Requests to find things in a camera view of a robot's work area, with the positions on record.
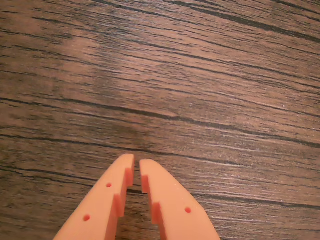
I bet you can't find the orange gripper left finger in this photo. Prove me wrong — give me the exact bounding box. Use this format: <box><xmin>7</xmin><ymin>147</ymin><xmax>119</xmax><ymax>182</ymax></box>
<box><xmin>52</xmin><ymin>153</ymin><xmax>136</xmax><ymax>240</ymax></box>

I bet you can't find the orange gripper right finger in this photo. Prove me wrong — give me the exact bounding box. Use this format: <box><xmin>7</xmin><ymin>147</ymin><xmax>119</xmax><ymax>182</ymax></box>
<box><xmin>138</xmin><ymin>159</ymin><xmax>222</xmax><ymax>240</ymax></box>

